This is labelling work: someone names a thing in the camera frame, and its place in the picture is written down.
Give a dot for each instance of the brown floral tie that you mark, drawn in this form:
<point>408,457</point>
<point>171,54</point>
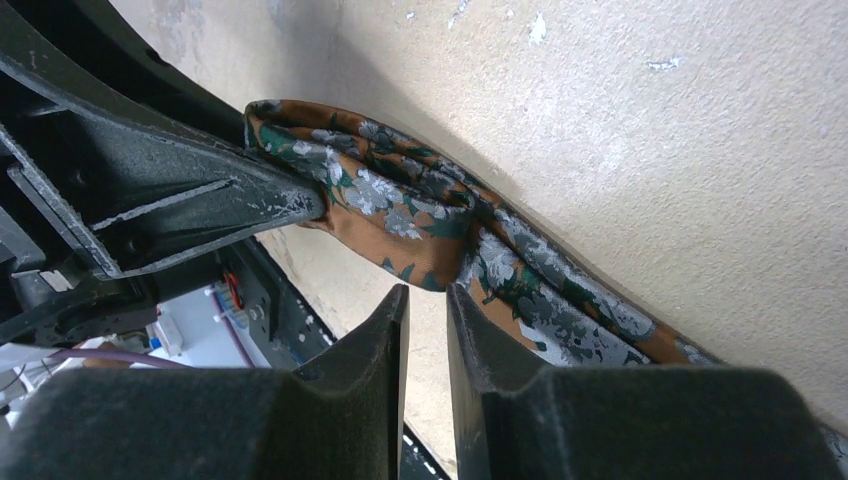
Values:
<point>417,215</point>

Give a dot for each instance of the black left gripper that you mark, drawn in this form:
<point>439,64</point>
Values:
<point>109,208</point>

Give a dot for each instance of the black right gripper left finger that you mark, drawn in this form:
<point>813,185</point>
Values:
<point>338,416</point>

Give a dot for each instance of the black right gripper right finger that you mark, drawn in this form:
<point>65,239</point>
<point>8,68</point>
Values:
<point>518,417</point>

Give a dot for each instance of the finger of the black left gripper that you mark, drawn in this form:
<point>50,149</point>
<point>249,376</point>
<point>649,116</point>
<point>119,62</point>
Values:
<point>96,37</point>

